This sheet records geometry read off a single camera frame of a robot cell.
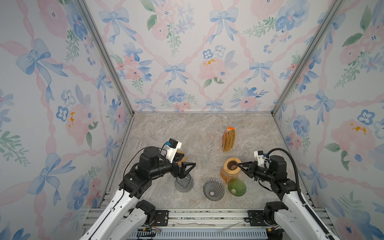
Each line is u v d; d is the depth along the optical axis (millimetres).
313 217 468
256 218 723
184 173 579
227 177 814
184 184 760
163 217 737
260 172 689
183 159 922
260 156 752
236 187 787
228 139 950
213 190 805
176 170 579
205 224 732
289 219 577
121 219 453
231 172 781
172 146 578
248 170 710
